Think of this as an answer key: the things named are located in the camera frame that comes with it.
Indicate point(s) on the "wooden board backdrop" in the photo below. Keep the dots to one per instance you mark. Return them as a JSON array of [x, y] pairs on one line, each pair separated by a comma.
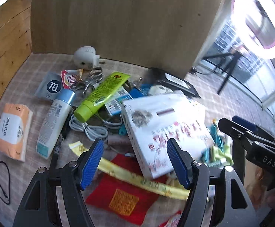
[[166, 34]]

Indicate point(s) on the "grey TA sachet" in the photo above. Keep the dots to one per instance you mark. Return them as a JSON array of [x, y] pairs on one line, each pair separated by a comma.
[[50, 87]]

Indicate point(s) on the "black pen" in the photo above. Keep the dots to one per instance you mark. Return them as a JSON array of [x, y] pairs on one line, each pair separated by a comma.
[[58, 145]]

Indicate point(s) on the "white plug adapter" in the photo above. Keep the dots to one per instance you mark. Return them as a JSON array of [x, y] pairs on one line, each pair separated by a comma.
[[86, 58]]

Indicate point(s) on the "white bottle blue cap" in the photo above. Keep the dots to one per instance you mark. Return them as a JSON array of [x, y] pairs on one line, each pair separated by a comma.
[[54, 122]]

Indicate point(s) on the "lime green tube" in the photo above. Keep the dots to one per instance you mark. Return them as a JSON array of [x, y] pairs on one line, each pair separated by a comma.
[[90, 105]]

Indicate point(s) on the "white box with pink print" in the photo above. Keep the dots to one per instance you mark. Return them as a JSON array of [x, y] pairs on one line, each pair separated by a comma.
[[152, 120]]

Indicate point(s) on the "red coffee sachet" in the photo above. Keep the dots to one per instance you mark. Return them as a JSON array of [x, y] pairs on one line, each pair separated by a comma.
[[70, 78]]

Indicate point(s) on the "black tripod stand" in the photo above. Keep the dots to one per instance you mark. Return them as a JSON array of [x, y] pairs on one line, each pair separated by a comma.
[[229, 68]]

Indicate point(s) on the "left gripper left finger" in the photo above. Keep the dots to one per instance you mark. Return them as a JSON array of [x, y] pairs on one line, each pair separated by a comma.
[[39, 205]]

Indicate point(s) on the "black flat case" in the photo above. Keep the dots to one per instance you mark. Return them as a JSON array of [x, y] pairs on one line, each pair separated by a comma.
[[172, 82]]

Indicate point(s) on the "light green cloth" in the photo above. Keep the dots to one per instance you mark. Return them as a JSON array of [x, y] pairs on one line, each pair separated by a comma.
[[219, 154]]

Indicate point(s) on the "orange tissue pack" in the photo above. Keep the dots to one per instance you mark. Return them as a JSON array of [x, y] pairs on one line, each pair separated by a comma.
[[15, 124]]

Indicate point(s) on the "red white sachet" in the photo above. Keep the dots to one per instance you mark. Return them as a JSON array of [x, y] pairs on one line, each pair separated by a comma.
[[172, 221]]

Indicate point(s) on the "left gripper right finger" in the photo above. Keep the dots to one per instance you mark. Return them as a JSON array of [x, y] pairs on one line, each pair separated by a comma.
[[231, 206]]

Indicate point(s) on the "red fabric pouch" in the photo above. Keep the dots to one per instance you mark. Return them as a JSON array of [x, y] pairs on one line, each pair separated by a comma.
[[129, 202]]

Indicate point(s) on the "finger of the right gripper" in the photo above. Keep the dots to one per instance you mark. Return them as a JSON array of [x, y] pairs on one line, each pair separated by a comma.
[[226, 125], [250, 130]]

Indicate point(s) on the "ring light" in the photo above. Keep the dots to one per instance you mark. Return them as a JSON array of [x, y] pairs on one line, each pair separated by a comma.
[[254, 23]]

